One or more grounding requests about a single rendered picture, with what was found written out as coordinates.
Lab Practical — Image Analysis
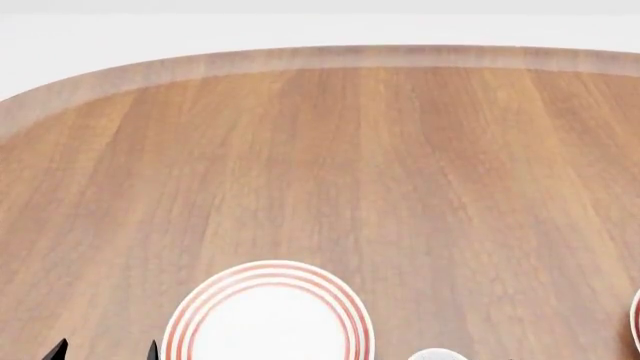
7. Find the white plate with red rings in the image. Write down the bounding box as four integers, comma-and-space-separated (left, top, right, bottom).
628, 287, 640, 350
160, 259, 376, 360

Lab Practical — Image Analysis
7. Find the white mug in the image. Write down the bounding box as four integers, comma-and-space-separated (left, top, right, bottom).
406, 348, 470, 360

